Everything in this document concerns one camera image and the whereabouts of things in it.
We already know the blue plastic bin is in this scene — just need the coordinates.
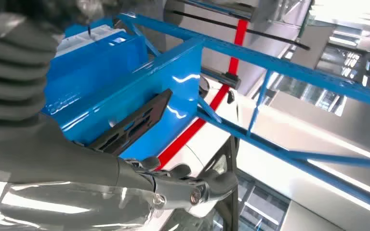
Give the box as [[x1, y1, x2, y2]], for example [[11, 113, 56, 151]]
[[42, 17, 149, 116]]

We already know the blue metal shelf rack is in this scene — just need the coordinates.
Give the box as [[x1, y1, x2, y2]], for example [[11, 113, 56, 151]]
[[41, 13, 370, 215]]

